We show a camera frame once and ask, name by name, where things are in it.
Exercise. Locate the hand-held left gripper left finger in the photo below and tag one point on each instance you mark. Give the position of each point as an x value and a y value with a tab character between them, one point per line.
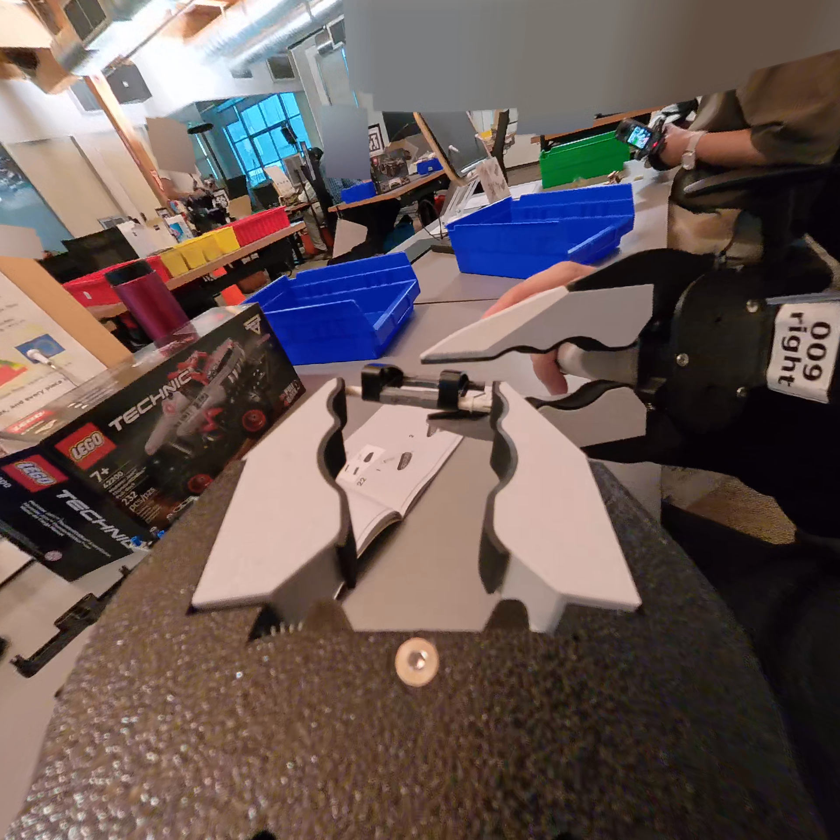
275	525

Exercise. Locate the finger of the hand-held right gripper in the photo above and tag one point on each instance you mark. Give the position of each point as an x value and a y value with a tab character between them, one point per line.
558	321

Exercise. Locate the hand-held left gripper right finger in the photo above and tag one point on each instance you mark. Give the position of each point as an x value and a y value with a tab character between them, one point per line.
558	525

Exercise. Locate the black toy brick assembly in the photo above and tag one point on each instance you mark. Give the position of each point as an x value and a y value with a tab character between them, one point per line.
377	382

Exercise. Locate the grey desk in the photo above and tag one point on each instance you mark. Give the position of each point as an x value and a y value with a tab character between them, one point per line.
453	282

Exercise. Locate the person's right hand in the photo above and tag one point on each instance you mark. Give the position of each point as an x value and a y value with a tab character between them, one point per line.
544	282

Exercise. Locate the blue plastic storage bin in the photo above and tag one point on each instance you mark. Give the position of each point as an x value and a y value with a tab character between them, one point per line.
525	249
328	334

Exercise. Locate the white instruction booklet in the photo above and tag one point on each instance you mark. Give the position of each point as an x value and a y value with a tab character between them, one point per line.
387	479

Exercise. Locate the black toy set box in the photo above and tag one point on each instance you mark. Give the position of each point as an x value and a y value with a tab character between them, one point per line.
164	420

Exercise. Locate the green plastic storage bin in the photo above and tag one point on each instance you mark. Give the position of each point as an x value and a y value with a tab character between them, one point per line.
577	164

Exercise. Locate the black chair armrest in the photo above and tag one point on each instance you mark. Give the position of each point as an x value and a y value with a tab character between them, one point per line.
754	180

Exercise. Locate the grey display board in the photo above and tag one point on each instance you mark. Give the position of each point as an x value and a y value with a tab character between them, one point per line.
453	141

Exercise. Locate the distant toy set box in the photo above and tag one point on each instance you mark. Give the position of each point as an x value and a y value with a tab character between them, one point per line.
394	167

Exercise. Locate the small blue bin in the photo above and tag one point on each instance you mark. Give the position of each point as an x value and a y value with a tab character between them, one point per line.
358	192

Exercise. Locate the grey toy vehicle chassis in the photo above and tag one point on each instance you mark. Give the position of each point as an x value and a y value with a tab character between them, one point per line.
59	630

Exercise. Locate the maroon travel tumbler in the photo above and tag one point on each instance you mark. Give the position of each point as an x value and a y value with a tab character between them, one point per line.
148	302

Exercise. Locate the yellow plastic storage bin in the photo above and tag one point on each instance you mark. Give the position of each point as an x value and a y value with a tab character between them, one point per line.
200	253
175	262
224	241

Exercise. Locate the person's dark clothed legs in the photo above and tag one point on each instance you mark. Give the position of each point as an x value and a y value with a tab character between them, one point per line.
807	656

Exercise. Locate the red plastic storage bin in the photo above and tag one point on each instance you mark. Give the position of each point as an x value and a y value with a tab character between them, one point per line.
88	289
262	226

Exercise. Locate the printed instruction board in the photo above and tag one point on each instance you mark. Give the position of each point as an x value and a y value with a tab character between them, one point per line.
26	328

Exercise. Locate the large grid window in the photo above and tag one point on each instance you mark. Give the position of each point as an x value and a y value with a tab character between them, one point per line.
262	131

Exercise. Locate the small black camera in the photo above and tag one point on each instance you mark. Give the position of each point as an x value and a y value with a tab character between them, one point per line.
635	136

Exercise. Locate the silver ventilation duct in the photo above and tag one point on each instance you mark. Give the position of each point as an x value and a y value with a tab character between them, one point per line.
275	26

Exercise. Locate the black wall speaker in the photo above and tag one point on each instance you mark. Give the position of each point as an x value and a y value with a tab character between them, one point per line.
128	84

